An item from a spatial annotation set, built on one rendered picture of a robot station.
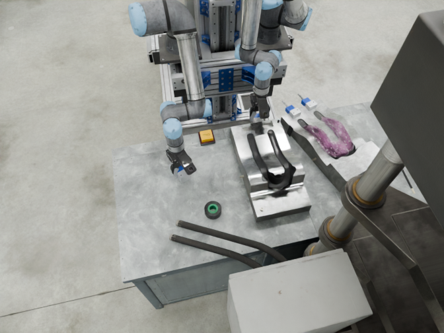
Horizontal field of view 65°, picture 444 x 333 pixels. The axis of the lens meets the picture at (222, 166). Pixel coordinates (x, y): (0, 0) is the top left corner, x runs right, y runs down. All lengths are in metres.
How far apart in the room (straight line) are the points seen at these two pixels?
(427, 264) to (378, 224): 0.13
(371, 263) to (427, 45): 0.72
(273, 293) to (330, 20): 3.54
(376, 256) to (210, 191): 0.86
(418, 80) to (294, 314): 0.54
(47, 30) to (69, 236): 2.33
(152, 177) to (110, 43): 2.29
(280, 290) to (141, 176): 1.10
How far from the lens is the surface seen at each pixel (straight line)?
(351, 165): 1.76
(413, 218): 0.95
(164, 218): 1.67
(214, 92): 2.20
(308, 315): 0.87
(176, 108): 1.52
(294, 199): 1.65
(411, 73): 0.62
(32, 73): 3.81
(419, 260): 0.92
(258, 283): 0.87
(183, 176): 1.70
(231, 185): 1.72
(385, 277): 1.15
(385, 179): 0.83
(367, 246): 1.16
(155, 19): 1.45
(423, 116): 0.61
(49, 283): 2.62
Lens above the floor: 2.31
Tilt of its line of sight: 58 degrees down
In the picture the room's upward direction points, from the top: straight up
